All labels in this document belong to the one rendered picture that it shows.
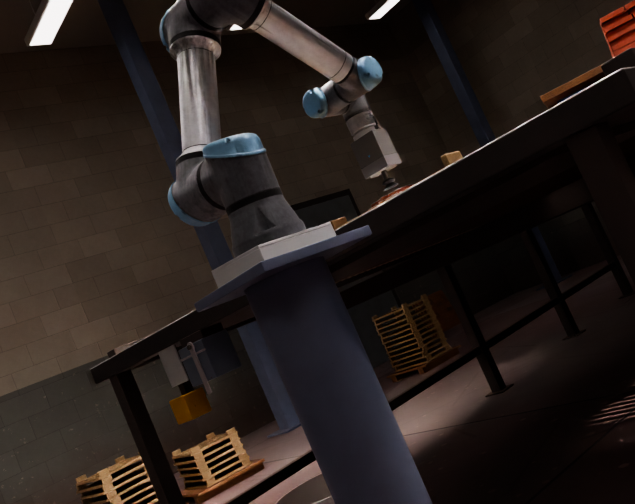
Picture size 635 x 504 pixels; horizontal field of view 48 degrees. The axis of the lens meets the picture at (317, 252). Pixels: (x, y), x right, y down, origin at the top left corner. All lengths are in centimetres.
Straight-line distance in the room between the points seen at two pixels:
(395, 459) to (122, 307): 598
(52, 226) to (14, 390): 157
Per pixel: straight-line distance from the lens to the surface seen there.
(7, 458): 670
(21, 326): 690
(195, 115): 158
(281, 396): 636
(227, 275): 140
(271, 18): 167
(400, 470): 138
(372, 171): 191
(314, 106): 184
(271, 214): 136
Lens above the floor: 73
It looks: 5 degrees up
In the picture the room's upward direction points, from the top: 24 degrees counter-clockwise
